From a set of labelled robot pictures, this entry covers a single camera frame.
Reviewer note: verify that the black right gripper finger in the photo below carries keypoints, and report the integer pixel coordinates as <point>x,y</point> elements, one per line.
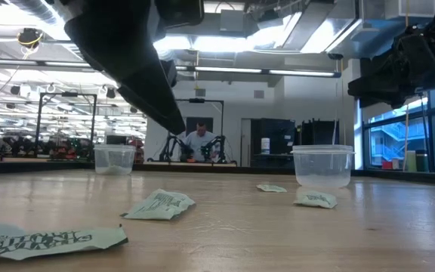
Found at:
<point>381,99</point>
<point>376,82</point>

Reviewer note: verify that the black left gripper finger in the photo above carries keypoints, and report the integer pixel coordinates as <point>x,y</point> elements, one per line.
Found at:
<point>127,56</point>
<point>171,72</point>

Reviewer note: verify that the black background robot arm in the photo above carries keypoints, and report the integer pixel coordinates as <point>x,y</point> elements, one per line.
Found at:
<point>215,145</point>
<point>170,145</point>

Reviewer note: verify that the large crumpled green stevia packet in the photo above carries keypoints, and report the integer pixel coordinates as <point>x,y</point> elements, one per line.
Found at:
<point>51,242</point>

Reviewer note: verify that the red box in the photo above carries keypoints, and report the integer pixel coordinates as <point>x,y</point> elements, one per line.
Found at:
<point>386,165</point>

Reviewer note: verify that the light green bottle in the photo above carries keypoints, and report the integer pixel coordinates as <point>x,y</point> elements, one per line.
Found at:
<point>411,161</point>

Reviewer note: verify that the black equipment rack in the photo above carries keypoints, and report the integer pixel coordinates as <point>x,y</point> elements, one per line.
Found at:
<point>317,132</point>

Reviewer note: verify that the dark green bottle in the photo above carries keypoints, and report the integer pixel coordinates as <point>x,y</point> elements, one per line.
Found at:
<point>422,161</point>

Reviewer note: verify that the overhead LED light bar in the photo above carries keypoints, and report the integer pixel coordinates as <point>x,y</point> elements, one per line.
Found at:
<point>300,72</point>

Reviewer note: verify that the person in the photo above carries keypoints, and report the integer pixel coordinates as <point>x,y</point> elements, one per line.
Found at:
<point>200,143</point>

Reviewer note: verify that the grey ceiling box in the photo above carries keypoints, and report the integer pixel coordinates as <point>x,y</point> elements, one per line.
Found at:
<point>232,20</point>

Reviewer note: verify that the red equipment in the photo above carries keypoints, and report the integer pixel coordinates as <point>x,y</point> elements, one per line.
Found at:
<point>138,150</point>

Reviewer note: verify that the large clear plastic container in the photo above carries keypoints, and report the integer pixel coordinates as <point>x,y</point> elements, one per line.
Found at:
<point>323,166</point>

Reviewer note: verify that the small clear plastic container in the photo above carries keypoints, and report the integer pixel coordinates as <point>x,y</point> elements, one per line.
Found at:
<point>119,155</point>

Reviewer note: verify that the black cabinet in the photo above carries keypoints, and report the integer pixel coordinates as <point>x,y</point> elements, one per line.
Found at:
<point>281,132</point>

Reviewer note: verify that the cluttered background robot workstation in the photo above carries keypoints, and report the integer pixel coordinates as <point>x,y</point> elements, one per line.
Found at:
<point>66,147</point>

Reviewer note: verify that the white canister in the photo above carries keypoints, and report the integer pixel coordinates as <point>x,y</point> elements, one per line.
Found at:
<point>265,146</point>

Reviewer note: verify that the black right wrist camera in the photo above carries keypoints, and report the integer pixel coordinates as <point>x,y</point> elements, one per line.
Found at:
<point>415,47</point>

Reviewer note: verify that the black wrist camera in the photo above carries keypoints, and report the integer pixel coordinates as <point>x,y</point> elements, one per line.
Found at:
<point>415,47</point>
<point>179,11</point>

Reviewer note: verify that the black background rig frame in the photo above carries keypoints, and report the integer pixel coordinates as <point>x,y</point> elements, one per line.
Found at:
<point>202,100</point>

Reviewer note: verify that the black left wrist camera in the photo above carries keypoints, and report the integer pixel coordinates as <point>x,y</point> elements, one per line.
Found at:
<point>179,11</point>

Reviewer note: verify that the tall black background frame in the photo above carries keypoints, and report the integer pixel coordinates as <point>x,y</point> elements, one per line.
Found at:
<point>66,94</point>

